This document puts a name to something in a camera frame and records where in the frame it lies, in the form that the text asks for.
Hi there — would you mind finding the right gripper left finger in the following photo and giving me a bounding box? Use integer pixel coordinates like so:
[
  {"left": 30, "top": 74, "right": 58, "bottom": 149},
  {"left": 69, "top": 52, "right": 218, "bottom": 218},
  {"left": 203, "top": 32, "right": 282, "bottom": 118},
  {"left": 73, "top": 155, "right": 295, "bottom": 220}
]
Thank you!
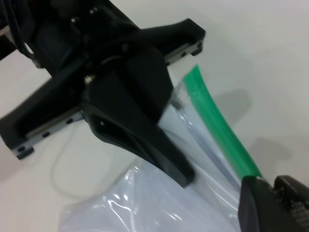
[{"left": 238, "top": 175, "right": 275, "bottom": 232}]

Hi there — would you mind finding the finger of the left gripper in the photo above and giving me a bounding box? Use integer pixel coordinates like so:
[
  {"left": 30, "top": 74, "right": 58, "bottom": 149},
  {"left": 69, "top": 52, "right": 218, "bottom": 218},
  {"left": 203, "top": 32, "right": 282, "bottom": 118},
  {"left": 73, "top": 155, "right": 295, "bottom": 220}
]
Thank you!
[
  {"left": 124, "top": 46, "right": 173, "bottom": 124},
  {"left": 81, "top": 73, "right": 196, "bottom": 189}
]

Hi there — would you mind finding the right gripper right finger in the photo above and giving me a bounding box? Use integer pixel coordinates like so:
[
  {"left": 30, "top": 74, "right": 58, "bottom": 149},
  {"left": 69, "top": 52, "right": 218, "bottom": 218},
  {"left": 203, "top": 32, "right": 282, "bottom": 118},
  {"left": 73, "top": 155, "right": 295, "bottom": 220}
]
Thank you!
[{"left": 274, "top": 175, "right": 309, "bottom": 232}]

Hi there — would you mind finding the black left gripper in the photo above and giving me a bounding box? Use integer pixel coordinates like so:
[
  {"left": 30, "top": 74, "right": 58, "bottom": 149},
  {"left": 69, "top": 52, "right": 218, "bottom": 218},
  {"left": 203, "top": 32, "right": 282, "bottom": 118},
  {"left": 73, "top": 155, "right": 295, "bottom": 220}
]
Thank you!
[{"left": 0, "top": 0, "right": 206, "bottom": 160}]

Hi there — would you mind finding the clear plastic zipper bag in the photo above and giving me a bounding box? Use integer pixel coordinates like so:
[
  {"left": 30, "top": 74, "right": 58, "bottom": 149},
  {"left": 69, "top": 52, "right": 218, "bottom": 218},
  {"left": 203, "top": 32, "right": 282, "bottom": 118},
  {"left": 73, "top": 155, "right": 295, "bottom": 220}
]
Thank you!
[{"left": 57, "top": 64, "right": 266, "bottom": 232}]

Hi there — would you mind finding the black cable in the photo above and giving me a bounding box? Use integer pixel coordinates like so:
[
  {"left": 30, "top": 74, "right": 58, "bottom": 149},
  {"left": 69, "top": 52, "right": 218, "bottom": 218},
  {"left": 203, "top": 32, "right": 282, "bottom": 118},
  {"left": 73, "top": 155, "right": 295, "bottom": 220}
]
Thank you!
[{"left": 7, "top": 0, "right": 36, "bottom": 58}]

